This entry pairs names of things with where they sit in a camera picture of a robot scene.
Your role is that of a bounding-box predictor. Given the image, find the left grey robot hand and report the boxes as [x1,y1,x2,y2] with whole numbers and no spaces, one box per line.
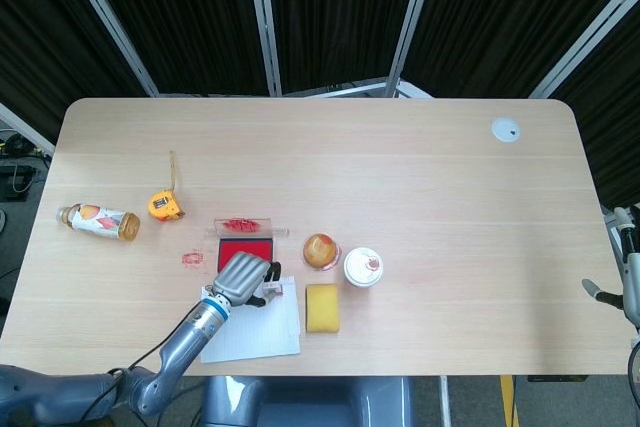
[212,250,284,308]

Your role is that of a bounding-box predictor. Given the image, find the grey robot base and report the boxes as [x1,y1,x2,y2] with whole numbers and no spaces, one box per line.
[202,375,416,427]

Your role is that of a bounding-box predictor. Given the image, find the red ink pad clear lid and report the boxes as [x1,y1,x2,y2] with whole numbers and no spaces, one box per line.
[205,217,291,273]

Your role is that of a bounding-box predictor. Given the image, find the white lined paper sheets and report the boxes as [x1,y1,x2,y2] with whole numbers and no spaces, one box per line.
[199,274,302,364]

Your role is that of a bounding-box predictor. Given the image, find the orange fruit jelly cup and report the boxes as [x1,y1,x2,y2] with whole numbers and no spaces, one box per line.
[302,232,344,272]

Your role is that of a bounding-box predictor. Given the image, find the yellow sponge block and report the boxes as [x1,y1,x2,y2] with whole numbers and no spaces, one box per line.
[305,283,342,334]

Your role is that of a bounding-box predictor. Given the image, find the yellow tape measure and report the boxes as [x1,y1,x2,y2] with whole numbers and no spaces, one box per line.
[147,150,186,222]

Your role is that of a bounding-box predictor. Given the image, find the white lidded cup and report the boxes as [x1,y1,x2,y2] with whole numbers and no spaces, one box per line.
[343,246,385,289]

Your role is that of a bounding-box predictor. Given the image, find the amber drink bottle printed label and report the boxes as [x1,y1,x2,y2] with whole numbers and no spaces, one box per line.
[54,203,142,243]

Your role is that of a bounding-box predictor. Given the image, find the white table leg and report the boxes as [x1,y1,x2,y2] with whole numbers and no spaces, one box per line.
[438,375,454,427]

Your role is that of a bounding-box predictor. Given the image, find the black floor equipment box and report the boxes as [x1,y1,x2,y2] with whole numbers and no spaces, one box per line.
[0,161,37,203]

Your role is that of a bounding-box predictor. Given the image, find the black pleated curtain panel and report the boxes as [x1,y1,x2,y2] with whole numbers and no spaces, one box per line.
[549,6,640,208]
[0,0,151,143]
[79,0,274,97]
[402,0,640,98]
[264,0,426,96]

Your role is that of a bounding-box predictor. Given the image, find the yellow upright bar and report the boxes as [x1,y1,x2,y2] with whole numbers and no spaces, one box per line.
[499,375,517,427]

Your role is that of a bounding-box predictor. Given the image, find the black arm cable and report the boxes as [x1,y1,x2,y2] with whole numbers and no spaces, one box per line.
[84,339,171,427]

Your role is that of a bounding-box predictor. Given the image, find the grey metal floor frame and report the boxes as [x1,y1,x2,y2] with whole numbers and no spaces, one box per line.
[282,75,431,99]

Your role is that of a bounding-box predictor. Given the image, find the white partition frame post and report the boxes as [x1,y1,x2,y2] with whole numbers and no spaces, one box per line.
[0,101,56,153]
[383,0,437,97]
[528,0,640,98]
[55,0,161,97]
[243,0,285,97]

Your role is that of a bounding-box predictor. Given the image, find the white round cable grommet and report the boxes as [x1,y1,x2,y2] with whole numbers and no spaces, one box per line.
[490,117,522,144]

